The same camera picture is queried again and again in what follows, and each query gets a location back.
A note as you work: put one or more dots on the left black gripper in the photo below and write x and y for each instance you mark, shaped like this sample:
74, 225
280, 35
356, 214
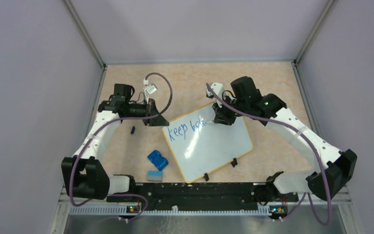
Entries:
151, 109

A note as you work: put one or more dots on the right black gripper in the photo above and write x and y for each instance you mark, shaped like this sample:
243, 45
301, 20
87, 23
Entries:
221, 116

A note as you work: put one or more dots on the yellow framed whiteboard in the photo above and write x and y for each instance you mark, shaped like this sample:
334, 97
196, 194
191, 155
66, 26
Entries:
199, 148

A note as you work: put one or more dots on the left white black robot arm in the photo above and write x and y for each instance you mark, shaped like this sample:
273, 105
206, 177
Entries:
83, 173

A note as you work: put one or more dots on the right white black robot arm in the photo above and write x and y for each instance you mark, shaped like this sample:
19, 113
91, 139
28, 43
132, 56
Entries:
331, 169

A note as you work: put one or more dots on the grey blue toy brick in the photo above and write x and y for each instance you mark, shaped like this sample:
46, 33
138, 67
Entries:
154, 176

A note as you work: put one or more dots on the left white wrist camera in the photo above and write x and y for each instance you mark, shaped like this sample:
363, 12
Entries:
148, 89

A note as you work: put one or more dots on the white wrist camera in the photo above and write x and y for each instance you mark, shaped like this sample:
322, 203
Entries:
148, 89
217, 88

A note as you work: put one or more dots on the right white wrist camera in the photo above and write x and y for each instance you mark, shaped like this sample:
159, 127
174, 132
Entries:
217, 88

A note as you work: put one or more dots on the whiteboard wire stand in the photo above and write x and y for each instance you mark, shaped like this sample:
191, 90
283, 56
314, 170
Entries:
233, 163

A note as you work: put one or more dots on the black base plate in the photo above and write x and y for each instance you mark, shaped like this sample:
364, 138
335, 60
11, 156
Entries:
234, 196

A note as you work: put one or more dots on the white slotted cable duct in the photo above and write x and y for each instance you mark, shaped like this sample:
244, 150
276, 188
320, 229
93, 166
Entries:
122, 210

